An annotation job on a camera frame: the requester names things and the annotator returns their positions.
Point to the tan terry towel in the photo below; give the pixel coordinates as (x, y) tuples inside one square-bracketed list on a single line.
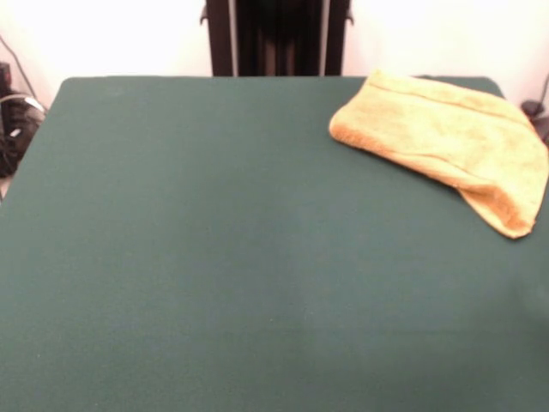
[(450, 137)]

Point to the black floor device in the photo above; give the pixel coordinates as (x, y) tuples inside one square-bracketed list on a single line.
[(534, 107)]

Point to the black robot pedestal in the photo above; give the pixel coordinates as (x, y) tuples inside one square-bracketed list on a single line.
[(274, 38)]

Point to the dark green table cloth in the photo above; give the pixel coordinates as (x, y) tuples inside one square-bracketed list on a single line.
[(171, 236)]

